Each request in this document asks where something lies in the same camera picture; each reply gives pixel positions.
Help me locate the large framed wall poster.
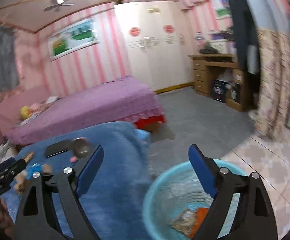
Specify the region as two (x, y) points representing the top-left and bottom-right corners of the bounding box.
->
(47, 18), (101, 62)

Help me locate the blue crumpled wrapper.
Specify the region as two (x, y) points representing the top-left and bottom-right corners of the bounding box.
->
(30, 163), (45, 178)

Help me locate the orange snack packet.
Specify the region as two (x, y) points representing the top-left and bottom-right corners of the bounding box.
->
(187, 207), (210, 238)

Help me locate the pink headboard cover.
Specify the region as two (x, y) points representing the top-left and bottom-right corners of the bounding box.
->
(0, 86), (49, 115)

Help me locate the black smartphone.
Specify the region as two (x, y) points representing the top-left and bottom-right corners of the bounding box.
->
(45, 141), (70, 158)

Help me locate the dark hanging coat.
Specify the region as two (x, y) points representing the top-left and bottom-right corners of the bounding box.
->
(227, 0), (261, 75)

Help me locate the white wardrobe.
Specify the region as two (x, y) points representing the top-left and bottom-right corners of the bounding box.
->
(113, 1), (196, 93)

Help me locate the blue fleece blanket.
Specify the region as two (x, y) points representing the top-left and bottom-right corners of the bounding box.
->
(0, 121), (153, 240)

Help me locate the light blue plastic basket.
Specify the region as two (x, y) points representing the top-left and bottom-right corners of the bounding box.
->
(142, 160), (248, 240)

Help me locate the floral curtain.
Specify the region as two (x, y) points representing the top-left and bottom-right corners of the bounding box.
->
(256, 28), (290, 140)

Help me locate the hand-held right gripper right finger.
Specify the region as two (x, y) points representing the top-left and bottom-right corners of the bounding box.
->
(188, 144), (278, 240)

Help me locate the white ceiling fan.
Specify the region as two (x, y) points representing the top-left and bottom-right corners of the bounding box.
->
(43, 0), (76, 13)

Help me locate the brown printed packet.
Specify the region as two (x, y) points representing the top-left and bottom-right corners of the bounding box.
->
(169, 208), (198, 236)

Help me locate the wooden desk with drawers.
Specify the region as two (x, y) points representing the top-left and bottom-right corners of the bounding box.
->
(187, 53), (251, 112)

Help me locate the black box with label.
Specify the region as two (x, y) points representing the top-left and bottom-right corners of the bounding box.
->
(211, 79), (227, 102)

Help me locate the yellow duck plush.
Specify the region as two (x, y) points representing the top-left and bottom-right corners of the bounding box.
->
(20, 105), (33, 120)

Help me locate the small metal cup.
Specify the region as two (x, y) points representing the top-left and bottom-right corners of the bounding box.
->
(71, 137), (91, 159)

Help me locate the bed with purple bedspread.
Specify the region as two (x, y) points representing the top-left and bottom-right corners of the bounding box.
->
(0, 76), (167, 147)

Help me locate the grey hanging cloth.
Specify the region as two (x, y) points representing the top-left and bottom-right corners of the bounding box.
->
(0, 26), (21, 95)

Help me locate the white stand base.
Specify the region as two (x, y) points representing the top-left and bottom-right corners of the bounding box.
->
(247, 109), (260, 121)

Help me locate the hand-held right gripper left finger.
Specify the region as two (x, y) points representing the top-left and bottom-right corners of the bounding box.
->
(13, 144), (105, 240)

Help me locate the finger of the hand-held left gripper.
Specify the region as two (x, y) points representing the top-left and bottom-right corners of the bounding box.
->
(0, 159), (27, 193)

